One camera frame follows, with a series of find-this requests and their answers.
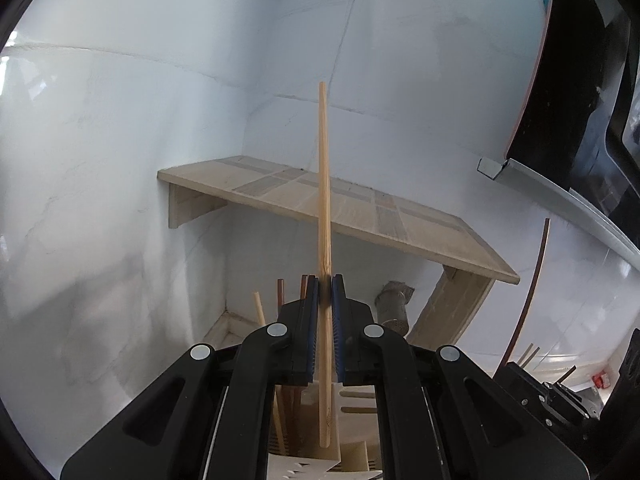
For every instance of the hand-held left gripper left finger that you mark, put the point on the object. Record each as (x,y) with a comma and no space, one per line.
(314,340)

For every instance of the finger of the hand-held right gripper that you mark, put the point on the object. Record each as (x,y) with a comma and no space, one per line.
(522,385)
(570,405)

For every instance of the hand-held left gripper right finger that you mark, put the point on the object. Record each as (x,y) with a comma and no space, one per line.
(339,340)

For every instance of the cream plastic utensil holder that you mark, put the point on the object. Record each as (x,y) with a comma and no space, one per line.
(350,460)

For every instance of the small red object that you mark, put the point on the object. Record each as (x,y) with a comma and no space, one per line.
(601,381)

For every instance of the grey pipe stub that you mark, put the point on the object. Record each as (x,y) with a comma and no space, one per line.
(395,310)

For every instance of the black range hood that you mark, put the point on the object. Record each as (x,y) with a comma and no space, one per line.
(575,85)

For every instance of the wooden wall shelf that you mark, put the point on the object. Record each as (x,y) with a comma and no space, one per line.
(250,175)

